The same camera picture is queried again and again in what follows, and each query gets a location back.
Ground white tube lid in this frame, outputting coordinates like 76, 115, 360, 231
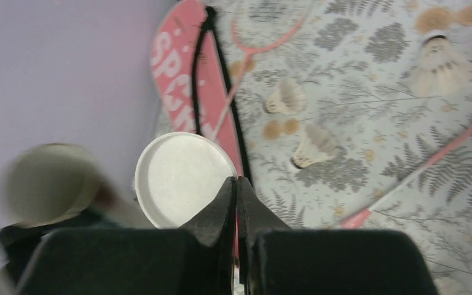
133, 132, 238, 229

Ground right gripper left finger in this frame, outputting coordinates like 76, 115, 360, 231
16, 177, 237, 294

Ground white shuttlecock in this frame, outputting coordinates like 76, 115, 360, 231
291, 124, 339, 169
264, 78, 308, 115
407, 30, 472, 97

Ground pink racket bag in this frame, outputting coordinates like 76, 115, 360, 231
151, 1, 250, 177

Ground black shuttlecock tube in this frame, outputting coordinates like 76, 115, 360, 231
0, 143, 144, 294

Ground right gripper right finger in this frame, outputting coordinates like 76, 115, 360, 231
237, 177, 438, 294

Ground right pink badminton racket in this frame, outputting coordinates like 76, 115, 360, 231
337, 8, 472, 230

